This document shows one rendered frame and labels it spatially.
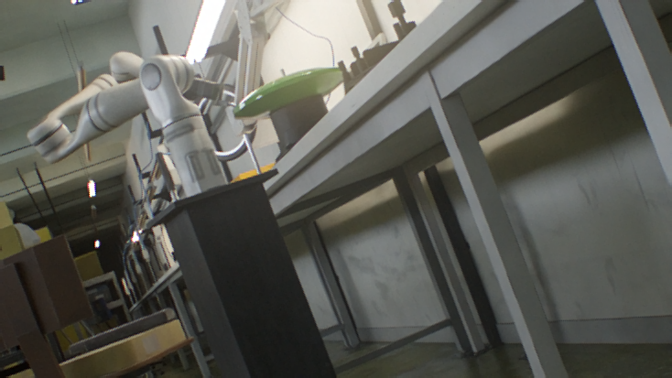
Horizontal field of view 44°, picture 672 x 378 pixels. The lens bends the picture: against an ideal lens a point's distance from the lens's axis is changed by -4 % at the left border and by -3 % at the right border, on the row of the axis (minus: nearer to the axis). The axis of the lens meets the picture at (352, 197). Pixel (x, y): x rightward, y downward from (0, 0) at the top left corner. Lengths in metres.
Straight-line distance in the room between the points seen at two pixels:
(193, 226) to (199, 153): 0.17
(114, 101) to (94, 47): 8.95
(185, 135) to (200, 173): 0.09
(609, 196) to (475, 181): 1.36
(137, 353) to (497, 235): 1.01
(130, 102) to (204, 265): 0.45
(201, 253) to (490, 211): 0.63
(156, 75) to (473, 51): 0.83
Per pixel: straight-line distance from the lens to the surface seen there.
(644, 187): 2.60
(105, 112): 2.04
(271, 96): 2.10
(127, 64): 2.37
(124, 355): 2.09
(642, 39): 0.99
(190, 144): 1.87
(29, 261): 2.07
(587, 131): 2.74
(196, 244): 1.79
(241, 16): 2.61
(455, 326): 3.86
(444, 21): 1.23
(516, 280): 1.44
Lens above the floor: 0.65
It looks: 3 degrees up
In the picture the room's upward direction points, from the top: 21 degrees counter-clockwise
